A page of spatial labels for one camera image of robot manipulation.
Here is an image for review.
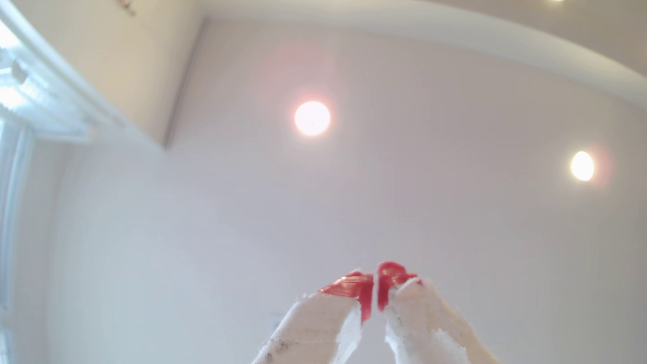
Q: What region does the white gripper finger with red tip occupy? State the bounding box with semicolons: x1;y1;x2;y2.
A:
377;261;502;364
251;271;375;364

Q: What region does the round ceiling light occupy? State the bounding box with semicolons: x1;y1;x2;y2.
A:
294;100;332;137
570;150;595;182

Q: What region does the white window frame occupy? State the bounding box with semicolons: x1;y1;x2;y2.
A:
0;0;127;364

